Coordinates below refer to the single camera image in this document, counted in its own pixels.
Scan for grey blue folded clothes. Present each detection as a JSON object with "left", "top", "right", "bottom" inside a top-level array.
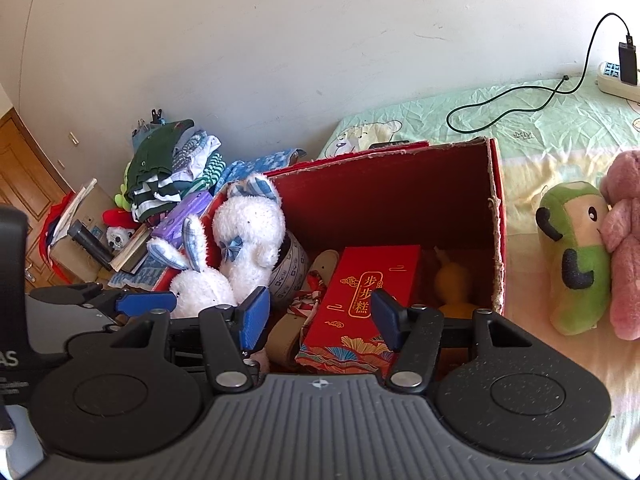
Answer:
[{"left": 172, "top": 130, "right": 223, "bottom": 181}]

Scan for red cardboard box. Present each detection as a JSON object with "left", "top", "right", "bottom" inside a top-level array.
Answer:
[{"left": 152, "top": 136, "right": 511, "bottom": 376}]

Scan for black charging cable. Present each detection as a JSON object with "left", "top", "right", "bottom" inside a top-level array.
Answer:
[{"left": 446, "top": 12, "right": 632, "bottom": 133}]

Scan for red patterned ribbon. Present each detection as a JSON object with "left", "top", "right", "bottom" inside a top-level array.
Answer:
[{"left": 290, "top": 270, "right": 333, "bottom": 331}]

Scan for pink plush bear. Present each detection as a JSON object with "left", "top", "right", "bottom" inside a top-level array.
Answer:
[{"left": 599, "top": 150, "right": 640, "bottom": 342}]

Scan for printed tape roll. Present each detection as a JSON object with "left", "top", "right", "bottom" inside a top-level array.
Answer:
[{"left": 270, "top": 230, "right": 310, "bottom": 306}]

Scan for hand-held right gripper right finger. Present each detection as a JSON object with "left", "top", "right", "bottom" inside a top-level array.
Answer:
[{"left": 371, "top": 288, "right": 546, "bottom": 394}]

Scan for green plush toy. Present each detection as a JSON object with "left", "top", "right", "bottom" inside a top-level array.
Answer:
[{"left": 535, "top": 181, "right": 613, "bottom": 337}]

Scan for white power strip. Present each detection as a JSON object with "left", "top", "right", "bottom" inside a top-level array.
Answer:
[{"left": 597, "top": 61, "right": 640, "bottom": 102}]

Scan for dark green garment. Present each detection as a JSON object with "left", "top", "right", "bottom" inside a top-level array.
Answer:
[{"left": 124, "top": 120, "right": 196, "bottom": 201}]

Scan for red gift box gold print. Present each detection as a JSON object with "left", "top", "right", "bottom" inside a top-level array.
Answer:
[{"left": 295, "top": 245, "right": 422, "bottom": 378}]

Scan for small panda plush red hat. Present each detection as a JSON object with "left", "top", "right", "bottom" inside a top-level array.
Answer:
[{"left": 102, "top": 207, "right": 141, "bottom": 252}]

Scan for stack of books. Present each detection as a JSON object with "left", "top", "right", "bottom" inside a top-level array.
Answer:
[{"left": 109, "top": 224, "right": 153, "bottom": 275}]

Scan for brown cardboard box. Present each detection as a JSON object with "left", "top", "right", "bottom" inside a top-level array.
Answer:
[{"left": 47, "top": 180, "right": 118, "bottom": 283}]

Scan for purple pack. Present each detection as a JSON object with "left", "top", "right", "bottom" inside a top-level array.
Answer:
[{"left": 150, "top": 191, "right": 215, "bottom": 243}]

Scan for black cylindrical object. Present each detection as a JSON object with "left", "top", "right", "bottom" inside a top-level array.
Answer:
[{"left": 67, "top": 220, "right": 116, "bottom": 266}]

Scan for green white striped garment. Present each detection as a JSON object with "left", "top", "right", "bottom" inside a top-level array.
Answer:
[{"left": 127, "top": 175, "right": 182, "bottom": 222}]

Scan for black charger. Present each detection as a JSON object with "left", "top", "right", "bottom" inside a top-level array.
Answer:
[{"left": 618, "top": 35, "right": 639, "bottom": 86}]

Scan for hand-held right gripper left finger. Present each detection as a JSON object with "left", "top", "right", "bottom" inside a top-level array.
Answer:
[{"left": 95, "top": 286, "right": 272, "bottom": 394}]

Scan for beige tape roll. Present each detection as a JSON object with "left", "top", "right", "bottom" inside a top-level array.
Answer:
[{"left": 264, "top": 249, "right": 341, "bottom": 376}]

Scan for blue patterned cloth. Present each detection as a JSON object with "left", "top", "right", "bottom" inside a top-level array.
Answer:
[{"left": 215, "top": 147, "right": 307, "bottom": 196}]

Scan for wooden door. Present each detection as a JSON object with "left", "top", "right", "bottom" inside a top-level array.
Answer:
[{"left": 0, "top": 110, "right": 68, "bottom": 291}]

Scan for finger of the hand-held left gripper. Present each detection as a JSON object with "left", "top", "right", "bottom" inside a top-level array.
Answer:
[
  {"left": 30, "top": 282, "right": 104, "bottom": 307},
  {"left": 89, "top": 290, "right": 178, "bottom": 319}
]

